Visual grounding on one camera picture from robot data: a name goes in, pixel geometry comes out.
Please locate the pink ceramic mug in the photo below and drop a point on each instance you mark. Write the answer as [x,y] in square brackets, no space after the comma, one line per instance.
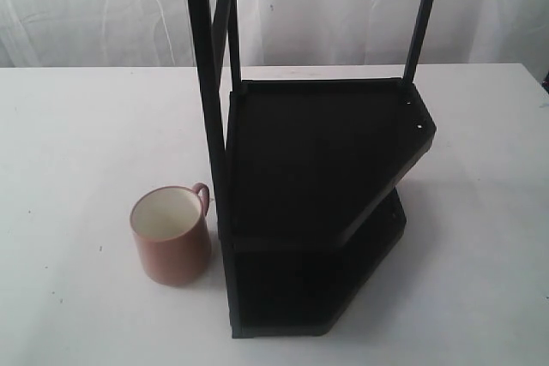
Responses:
[171,233]

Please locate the black two-tier shelf rack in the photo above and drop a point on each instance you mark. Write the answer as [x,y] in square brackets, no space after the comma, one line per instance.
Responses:
[305,176]

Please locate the white backdrop curtain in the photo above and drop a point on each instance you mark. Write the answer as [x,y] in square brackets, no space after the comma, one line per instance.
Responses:
[47,33]

